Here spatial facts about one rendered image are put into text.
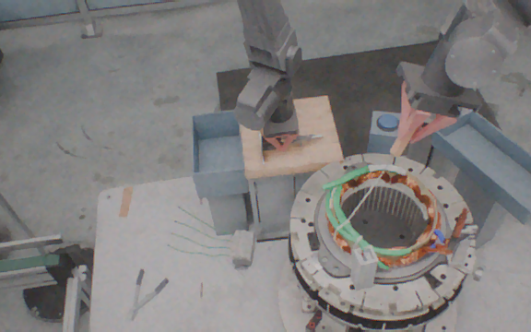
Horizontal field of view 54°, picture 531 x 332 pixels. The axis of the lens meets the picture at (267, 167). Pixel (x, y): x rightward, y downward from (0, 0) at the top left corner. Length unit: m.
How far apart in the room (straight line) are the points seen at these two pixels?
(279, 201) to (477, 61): 0.67
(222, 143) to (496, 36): 0.76
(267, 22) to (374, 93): 1.97
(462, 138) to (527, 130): 1.56
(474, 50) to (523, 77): 2.43
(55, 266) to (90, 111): 1.56
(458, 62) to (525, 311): 0.80
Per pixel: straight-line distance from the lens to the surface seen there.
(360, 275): 0.83
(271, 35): 0.81
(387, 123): 1.17
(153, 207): 1.39
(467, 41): 0.59
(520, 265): 1.35
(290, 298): 1.20
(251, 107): 0.86
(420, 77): 0.71
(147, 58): 3.08
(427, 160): 1.46
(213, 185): 1.10
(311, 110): 1.16
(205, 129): 1.21
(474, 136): 1.21
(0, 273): 1.47
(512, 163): 1.18
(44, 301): 2.28
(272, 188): 1.12
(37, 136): 2.86
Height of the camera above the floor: 1.89
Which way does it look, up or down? 52 degrees down
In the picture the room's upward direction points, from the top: 5 degrees counter-clockwise
